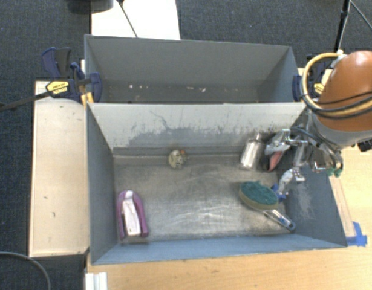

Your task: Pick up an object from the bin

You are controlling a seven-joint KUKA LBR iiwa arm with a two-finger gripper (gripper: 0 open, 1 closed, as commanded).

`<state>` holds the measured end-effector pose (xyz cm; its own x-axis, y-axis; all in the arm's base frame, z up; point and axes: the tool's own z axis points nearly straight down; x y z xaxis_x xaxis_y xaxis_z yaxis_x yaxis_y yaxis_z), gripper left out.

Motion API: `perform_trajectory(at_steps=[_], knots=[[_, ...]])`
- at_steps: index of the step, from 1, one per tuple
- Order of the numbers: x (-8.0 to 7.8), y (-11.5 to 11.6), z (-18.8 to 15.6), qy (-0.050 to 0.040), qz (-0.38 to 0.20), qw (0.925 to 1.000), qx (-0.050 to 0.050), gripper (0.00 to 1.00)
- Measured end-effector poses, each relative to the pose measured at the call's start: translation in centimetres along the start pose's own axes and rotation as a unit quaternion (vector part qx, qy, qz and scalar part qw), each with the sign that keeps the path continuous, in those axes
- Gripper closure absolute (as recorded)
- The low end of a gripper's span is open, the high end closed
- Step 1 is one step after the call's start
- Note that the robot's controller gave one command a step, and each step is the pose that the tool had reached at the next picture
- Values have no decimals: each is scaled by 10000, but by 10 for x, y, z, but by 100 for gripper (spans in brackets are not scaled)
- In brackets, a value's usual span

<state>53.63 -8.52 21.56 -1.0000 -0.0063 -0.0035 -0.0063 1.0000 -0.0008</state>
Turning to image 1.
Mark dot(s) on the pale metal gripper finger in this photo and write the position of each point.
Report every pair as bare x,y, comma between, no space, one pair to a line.
276,142
287,181

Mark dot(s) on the silver metal cup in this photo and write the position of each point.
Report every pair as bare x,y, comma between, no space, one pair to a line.
251,154

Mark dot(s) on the grey metal bin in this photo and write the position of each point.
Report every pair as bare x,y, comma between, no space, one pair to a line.
188,192

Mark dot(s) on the small beige mottled ball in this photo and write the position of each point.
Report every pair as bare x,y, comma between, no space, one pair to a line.
177,159

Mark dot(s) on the purple and white stapler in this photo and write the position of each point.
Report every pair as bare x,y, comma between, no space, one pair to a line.
132,214

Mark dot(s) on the pale wood board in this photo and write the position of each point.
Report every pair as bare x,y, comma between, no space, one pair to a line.
58,168

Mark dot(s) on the black cylinder on white bracket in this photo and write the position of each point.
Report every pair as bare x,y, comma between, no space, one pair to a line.
368,144

